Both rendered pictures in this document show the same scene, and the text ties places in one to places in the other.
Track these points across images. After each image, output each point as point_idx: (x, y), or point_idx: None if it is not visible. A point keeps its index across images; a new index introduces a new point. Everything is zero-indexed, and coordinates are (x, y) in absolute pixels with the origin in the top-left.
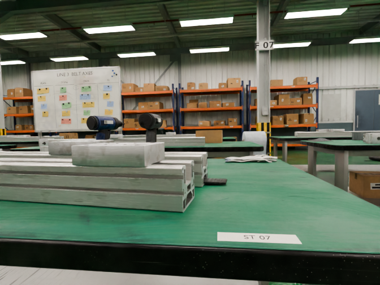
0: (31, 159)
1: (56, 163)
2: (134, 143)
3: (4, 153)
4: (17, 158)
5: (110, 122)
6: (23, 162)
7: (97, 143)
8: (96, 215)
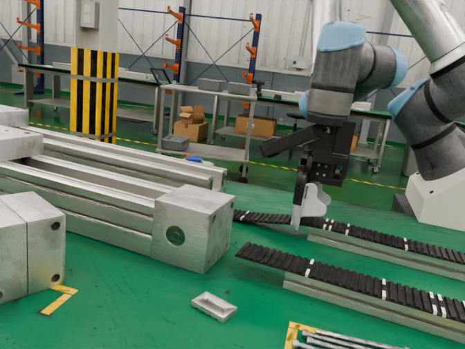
0: (63, 142)
1: (39, 130)
2: None
3: (122, 178)
4: (79, 147)
5: None
6: (67, 136)
7: (3, 110)
8: None
